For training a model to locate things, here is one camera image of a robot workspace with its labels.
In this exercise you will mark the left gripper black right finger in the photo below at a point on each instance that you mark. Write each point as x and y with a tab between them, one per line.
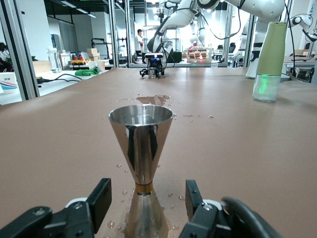
194	203

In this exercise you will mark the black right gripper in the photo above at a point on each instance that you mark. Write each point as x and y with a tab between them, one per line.
154	63

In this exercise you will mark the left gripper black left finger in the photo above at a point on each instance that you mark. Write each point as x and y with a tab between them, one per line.
99	203

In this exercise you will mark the clear glass beaker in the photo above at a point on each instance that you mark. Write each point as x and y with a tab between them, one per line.
151	74

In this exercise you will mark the steel double-cone jigger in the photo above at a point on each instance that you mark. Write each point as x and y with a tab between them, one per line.
141	138

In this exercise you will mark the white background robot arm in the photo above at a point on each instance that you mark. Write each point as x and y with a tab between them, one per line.
304	23

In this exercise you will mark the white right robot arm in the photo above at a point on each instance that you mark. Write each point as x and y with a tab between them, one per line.
262	7

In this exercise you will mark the white paper cup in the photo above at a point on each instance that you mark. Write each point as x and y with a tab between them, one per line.
92	65
101	65

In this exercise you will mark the white cup with stripes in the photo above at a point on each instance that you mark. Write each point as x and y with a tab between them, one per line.
7	83

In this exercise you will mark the large liquid puddle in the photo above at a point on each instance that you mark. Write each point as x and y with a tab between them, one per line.
152	99

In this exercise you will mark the standing person in white shirt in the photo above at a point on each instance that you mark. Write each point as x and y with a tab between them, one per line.
139	42

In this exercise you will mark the bread display tray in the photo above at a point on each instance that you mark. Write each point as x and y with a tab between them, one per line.
199	55

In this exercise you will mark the cardboard box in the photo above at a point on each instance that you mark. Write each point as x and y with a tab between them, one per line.
92	53

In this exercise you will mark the green cloth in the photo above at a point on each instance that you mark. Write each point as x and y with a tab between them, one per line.
86	72

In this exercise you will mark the clear water jug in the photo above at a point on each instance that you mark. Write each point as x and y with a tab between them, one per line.
54	62

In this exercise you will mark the wooden box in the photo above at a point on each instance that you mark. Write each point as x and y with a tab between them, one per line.
41	66

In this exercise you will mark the green bottle with glass base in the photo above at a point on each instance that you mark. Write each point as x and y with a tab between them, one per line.
271	49

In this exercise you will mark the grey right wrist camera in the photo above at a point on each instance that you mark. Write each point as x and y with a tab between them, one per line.
153	55

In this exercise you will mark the aluminium frame post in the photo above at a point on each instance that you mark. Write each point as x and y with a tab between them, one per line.
23	62

